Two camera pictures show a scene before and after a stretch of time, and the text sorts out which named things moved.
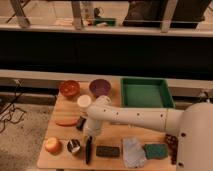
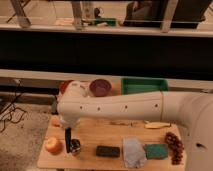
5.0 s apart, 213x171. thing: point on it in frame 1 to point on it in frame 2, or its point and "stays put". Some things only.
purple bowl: [99, 87] stays put
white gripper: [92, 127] to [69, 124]
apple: [53, 145] stays put
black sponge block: [108, 151] stays put
